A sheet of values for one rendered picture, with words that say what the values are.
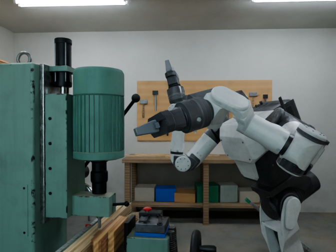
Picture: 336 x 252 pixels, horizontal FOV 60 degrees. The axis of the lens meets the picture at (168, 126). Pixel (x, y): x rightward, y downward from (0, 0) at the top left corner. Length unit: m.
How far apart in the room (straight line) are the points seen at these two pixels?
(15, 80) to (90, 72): 0.25
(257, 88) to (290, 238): 3.29
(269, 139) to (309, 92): 3.98
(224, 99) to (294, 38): 4.07
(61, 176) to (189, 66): 3.60
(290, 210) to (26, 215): 1.04
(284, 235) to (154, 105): 3.29
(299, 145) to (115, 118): 0.57
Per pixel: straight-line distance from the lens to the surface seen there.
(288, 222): 1.41
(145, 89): 4.41
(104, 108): 0.97
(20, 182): 1.09
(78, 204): 1.09
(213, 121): 0.83
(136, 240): 0.99
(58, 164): 1.05
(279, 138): 0.81
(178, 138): 1.45
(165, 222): 0.99
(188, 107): 0.76
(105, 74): 0.98
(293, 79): 4.71
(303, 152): 0.84
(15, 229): 1.13
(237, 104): 0.80
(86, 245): 1.01
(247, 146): 1.20
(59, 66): 1.09
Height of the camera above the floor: 1.32
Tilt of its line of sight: 1 degrees down
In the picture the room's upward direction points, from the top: straight up
